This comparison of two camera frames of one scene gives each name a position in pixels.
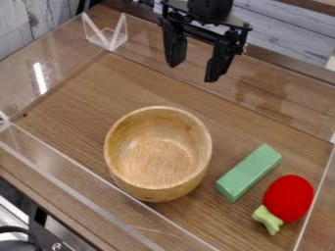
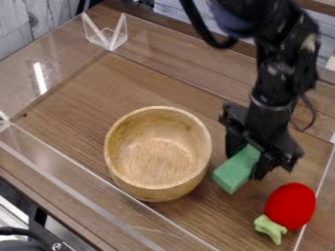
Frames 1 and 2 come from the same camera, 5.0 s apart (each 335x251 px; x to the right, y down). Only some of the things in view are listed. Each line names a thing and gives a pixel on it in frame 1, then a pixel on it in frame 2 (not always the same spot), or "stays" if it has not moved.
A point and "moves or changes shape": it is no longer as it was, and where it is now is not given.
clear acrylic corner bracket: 105,37 stays
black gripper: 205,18 → 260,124
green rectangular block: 255,164 moves or changes shape
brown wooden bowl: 157,149 stays
